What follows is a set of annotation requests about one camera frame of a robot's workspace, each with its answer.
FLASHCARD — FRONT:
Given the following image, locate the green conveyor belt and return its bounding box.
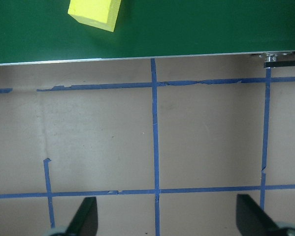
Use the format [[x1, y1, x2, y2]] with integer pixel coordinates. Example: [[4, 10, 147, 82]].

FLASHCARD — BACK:
[[0, 0, 295, 70]]

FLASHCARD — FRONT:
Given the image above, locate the yellow foam block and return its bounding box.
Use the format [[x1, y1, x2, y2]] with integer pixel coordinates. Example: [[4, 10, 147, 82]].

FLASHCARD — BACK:
[[67, 0, 122, 33]]

